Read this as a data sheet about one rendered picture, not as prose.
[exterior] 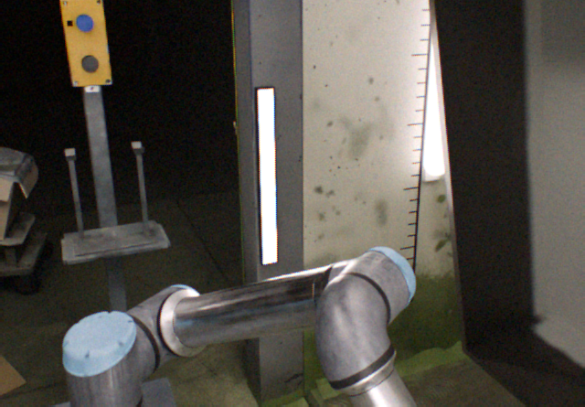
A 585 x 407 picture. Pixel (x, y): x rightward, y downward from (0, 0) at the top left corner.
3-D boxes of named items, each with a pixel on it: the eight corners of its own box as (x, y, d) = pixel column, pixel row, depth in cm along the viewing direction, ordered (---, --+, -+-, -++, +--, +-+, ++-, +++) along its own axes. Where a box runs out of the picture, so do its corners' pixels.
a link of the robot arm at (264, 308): (104, 317, 140) (366, 260, 94) (158, 286, 154) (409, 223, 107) (130, 376, 141) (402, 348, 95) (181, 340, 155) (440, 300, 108)
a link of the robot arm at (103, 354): (54, 405, 129) (43, 335, 123) (116, 363, 142) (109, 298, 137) (102, 433, 121) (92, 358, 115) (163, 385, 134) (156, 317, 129)
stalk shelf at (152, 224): (155, 223, 214) (155, 219, 213) (168, 248, 194) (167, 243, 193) (64, 237, 203) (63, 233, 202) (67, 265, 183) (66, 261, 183)
